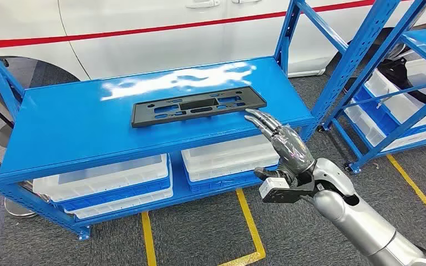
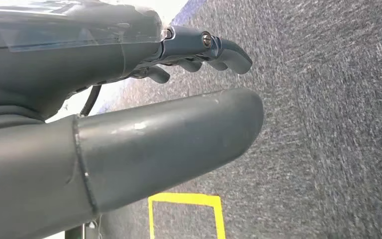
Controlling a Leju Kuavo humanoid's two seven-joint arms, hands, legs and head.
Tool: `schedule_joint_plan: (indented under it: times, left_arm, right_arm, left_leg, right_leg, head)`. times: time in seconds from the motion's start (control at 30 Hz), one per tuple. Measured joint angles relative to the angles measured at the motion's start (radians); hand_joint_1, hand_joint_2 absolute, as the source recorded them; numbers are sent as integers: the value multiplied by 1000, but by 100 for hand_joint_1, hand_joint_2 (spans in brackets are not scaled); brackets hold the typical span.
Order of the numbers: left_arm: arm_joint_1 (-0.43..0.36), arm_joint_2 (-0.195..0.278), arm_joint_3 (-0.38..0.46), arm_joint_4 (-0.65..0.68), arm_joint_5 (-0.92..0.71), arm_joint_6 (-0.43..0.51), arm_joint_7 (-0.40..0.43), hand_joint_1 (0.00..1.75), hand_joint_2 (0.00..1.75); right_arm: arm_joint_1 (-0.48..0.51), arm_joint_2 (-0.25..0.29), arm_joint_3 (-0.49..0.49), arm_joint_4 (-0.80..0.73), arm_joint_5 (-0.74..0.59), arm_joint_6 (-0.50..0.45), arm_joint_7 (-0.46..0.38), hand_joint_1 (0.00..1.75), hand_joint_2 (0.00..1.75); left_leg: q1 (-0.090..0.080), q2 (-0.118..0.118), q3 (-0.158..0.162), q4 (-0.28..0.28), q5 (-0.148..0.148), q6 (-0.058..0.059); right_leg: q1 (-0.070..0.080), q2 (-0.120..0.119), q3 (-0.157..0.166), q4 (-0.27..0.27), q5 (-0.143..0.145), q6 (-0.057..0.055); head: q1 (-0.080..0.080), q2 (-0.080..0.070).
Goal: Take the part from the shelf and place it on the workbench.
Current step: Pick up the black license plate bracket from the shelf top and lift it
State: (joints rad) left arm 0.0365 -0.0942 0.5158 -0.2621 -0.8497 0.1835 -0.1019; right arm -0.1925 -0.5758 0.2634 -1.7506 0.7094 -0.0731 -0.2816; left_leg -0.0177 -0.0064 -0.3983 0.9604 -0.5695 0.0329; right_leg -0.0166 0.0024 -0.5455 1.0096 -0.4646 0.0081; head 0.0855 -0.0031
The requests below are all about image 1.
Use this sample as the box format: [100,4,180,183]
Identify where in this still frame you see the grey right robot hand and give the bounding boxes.
[244,108,316,188]

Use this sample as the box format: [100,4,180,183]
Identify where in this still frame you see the black plastic frame part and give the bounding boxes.
[131,86,268,129]

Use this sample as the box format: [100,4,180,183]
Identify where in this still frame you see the clear plastic bin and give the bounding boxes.
[181,135,281,183]
[33,154,170,203]

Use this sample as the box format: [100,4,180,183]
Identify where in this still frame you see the white plastic bin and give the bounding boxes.
[365,58,426,124]
[65,189,174,220]
[344,101,426,152]

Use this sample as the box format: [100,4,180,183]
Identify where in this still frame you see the yellow floor tape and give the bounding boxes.
[386,142,426,208]
[141,188,267,266]

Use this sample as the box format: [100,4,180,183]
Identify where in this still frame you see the white car with red stripe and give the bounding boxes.
[0,0,426,107]

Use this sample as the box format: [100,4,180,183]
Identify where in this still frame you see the round chrome stand base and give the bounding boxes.
[3,197,39,219]

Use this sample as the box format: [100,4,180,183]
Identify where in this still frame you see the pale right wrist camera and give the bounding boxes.
[258,177,290,201]

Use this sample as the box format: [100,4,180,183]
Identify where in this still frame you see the black camera bracket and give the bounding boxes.
[262,172,316,205]

